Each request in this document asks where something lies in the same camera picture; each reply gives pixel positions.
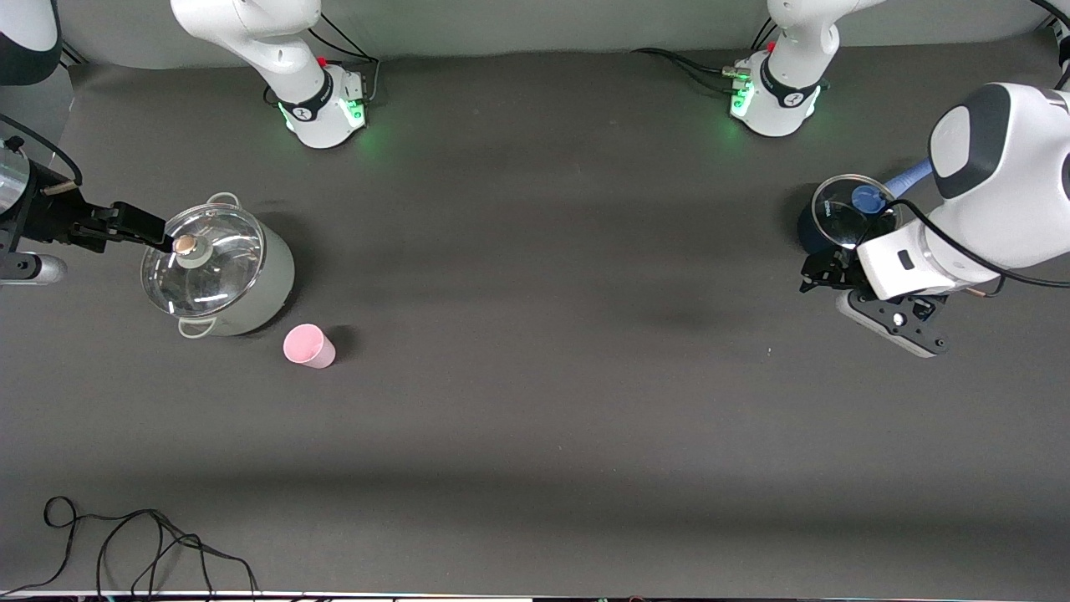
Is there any dark blue saucepan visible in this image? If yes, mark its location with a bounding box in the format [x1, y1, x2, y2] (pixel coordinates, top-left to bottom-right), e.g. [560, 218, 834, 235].
[795, 158, 935, 257]

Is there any black right arm base cable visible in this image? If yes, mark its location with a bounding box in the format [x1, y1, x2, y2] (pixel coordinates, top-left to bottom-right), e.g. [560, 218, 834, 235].
[304, 12, 382, 106]

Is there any black left arm base cable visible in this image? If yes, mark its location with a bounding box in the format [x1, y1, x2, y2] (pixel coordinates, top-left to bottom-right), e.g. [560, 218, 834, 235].
[630, 47, 750, 89]

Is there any pink plastic cup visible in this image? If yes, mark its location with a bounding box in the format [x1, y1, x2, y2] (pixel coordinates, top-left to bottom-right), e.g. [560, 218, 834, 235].
[283, 323, 338, 370]

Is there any glass lid with blue knob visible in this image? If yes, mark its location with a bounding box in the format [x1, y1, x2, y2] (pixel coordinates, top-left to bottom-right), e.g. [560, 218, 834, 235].
[812, 173, 904, 251]

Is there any glass lid with metal knob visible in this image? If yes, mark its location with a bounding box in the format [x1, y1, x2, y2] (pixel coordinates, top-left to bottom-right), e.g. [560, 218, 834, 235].
[140, 202, 266, 319]

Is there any grey-green stock pot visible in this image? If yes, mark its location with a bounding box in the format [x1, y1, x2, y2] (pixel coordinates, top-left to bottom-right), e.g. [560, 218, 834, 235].
[140, 191, 296, 340]

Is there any black arm base cable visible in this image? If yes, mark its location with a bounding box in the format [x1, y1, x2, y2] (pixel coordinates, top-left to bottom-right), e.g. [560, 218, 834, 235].
[304, 12, 382, 106]
[630, 47, 750, 89]

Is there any thin black loose cable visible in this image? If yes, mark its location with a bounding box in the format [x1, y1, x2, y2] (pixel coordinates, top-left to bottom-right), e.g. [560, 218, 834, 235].
[0, 495, 261, 599]

